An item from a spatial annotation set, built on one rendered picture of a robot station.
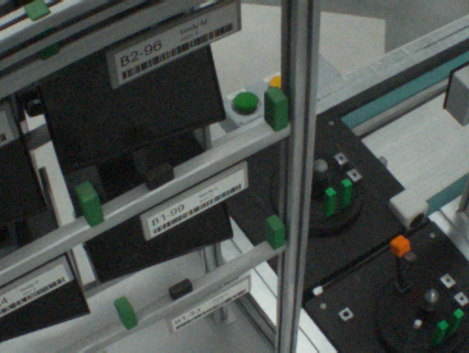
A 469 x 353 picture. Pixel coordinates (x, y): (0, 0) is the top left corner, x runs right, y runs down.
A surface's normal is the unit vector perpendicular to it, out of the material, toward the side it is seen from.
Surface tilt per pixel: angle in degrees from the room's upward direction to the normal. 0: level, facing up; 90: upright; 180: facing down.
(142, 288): 0
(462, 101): 90
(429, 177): 0
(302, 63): 90
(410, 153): 0
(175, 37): 90
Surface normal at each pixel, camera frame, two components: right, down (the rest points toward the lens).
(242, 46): -0.04, -0.61
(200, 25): 0.54, 0.66
